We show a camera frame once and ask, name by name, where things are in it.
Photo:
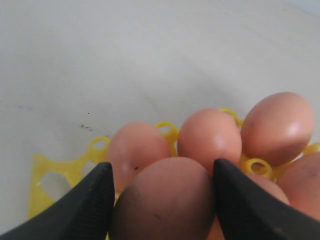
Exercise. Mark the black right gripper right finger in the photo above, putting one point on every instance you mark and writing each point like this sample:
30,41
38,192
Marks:
248,212

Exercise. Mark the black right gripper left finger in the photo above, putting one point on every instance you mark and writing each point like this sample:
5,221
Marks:
84,213

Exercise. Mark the brown egg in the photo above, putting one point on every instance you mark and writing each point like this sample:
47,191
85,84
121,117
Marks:
134,147
172,199
266,184
207,135
301,184
278,128

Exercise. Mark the yellow plastic egg tray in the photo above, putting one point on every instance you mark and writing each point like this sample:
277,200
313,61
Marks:
97,151

